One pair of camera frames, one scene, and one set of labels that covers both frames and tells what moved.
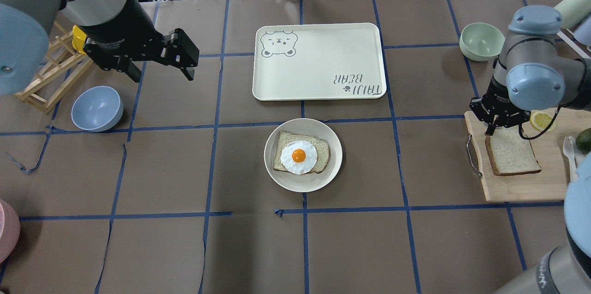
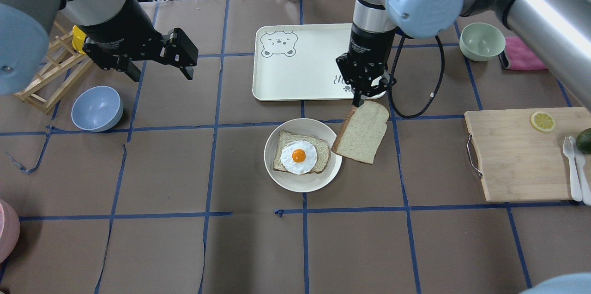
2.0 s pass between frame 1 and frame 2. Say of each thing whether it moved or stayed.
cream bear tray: stayed
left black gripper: stayed
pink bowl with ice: stayed
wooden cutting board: stayed
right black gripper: moved
